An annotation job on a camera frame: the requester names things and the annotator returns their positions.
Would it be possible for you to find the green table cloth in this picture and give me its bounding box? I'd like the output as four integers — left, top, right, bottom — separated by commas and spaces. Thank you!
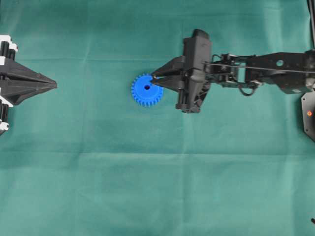
0, 0, 315, 236

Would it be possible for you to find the black frame bar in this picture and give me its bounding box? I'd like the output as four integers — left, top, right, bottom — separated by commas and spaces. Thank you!
307, 0, 315, 48

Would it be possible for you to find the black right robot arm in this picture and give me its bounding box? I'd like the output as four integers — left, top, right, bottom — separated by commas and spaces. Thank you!
151, 29, 315, 113

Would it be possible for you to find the blue plastic gear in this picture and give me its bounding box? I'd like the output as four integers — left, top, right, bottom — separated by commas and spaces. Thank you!
131, 73, 164, 107

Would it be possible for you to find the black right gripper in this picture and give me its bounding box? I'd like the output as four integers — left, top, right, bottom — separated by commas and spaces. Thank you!
151, 29, 212, 113

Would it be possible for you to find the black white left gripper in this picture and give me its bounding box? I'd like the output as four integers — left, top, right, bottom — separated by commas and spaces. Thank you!
0, 35, 57, 135

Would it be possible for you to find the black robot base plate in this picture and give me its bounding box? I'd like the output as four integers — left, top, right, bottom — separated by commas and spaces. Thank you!
301, 91, 315, 142

